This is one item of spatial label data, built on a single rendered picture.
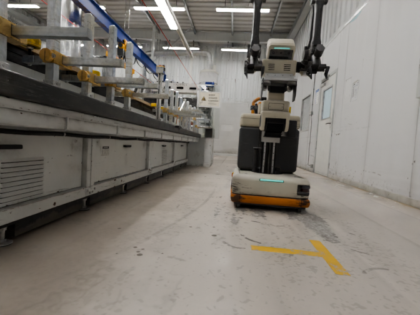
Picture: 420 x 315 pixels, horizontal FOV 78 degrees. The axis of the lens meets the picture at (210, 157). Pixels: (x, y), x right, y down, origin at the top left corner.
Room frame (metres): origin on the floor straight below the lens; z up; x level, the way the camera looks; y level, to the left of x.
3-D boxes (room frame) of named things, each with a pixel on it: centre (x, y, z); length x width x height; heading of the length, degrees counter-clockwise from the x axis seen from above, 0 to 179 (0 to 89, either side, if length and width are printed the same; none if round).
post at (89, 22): (1.33, 0.64, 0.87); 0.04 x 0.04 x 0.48; 85
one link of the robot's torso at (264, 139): (2.21, -0.57, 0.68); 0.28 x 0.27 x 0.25; 85
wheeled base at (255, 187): (2.38, -0.53, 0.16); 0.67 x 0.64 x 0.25; 175
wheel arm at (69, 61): (1.11, 0.60, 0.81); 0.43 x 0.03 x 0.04; 85
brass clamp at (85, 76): (1.35, 0.64, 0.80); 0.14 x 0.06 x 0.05; 175
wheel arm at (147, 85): (1.61, 0.56, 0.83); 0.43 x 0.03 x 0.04; 85
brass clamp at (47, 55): (1.10, 0.66, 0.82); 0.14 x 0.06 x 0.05; 175
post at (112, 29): (1.58, 0.62, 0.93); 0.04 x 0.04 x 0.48; 85
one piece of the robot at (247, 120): (2.47, -0.53, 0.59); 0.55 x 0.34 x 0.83; 85
